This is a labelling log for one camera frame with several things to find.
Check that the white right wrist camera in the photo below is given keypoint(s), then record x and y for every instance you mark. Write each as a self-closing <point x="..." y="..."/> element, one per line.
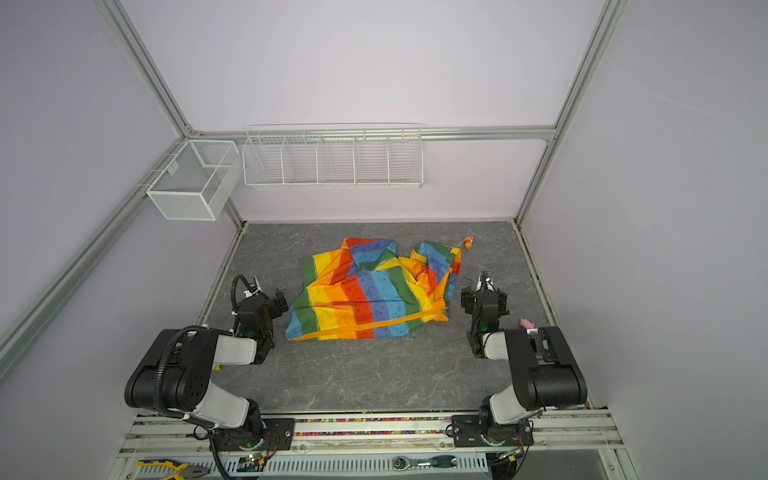
<point x="485" y="281"/>

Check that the multicolour patchwork jacket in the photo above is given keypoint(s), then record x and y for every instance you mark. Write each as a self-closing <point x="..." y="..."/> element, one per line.
<point x="366" y="290"/>

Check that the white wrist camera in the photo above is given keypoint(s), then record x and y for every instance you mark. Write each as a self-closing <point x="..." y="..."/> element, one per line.
<point x="485" y="281"/>
<point x="253" y="287"/>

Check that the green circuit board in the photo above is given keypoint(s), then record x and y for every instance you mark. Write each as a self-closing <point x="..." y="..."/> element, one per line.
<point x="250" y="464"/>

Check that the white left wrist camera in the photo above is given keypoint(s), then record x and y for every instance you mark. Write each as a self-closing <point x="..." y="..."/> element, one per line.
<point x="253" y="287"/>

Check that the yellow handled pliers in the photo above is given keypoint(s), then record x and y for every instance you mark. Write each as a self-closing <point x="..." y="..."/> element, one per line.
<point x="181" y="470"/>

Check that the green handled ratchet wrench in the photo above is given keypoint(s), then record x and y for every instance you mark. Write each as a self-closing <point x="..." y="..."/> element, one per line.
<point x="402" y="463"/>

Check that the small white mesh basket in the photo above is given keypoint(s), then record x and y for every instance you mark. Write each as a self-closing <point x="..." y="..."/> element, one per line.
<point x="197" y="180"/>

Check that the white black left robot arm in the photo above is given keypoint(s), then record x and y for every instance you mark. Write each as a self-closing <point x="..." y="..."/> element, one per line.
<point x="174" y="377"/>

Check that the long white wire basket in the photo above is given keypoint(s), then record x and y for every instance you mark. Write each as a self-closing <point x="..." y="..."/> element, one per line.
<point x="333" y="154"/>

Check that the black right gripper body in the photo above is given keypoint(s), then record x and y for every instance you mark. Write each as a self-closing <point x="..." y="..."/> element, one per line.
<point x="470" y="299"/>

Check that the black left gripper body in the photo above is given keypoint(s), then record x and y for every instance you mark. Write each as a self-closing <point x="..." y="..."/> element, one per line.
<point x="275" y="308"/>

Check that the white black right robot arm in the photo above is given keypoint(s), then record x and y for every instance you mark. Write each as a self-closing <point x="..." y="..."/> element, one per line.
<point x="543" y="369"/>

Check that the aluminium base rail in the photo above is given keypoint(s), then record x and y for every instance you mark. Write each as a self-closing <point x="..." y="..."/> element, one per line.
<point x="353" y="443"/>

